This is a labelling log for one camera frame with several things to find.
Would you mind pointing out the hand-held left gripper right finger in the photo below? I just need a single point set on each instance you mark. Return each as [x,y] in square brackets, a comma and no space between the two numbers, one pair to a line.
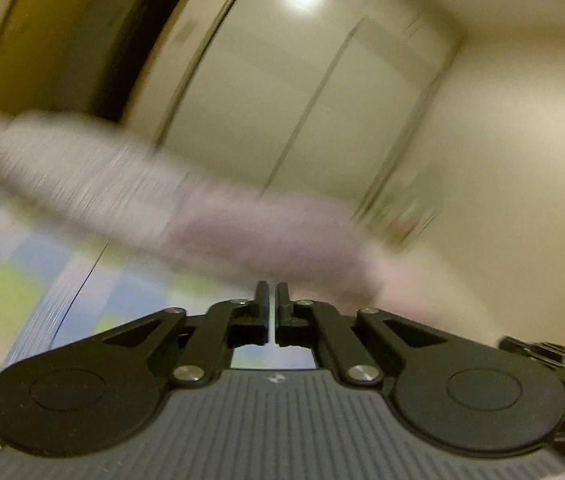
[282,310]

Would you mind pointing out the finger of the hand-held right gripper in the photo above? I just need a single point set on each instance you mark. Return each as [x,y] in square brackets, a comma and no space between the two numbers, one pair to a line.
[537,349]

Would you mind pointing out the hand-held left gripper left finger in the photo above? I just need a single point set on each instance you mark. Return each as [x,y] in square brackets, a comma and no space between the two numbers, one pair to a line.
[261,310]

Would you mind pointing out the pink folded quilt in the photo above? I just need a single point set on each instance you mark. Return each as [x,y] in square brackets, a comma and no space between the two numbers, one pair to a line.
[262,240]

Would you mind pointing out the white wardrobe doors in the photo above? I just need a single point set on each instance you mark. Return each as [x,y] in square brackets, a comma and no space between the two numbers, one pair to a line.
[312,85]

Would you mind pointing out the checked bed sheet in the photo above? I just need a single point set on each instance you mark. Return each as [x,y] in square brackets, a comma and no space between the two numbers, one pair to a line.
[2,300]

